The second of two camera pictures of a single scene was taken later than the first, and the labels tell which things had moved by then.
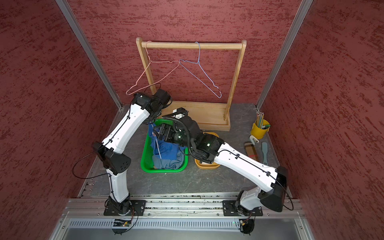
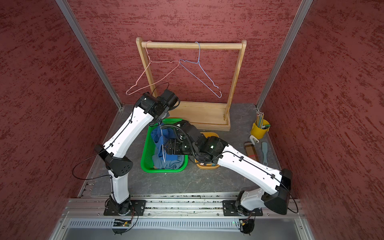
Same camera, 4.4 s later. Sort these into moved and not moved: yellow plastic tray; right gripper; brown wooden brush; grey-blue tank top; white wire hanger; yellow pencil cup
Moved: white wire hanger; right gripper
Not moved: brown wooden brush; grey-blue tank top; yellow pencil cup; yellow plastic tray
